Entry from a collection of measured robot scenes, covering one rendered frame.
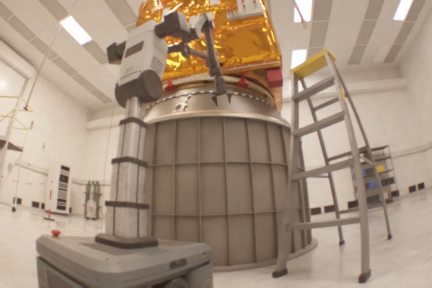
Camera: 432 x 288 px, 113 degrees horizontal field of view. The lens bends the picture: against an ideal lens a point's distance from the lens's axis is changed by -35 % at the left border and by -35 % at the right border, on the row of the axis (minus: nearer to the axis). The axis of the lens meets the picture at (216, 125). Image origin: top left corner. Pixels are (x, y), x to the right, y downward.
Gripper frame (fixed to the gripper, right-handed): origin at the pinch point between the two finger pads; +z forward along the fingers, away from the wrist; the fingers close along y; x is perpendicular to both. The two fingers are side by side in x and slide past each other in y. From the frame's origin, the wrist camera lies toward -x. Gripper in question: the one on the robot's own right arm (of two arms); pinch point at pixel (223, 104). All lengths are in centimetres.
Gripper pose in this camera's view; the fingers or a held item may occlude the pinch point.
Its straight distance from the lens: 154.5
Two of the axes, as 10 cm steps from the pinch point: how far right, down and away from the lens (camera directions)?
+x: -3.4, 1.6, -9.3
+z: 2.3, 9.7, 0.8
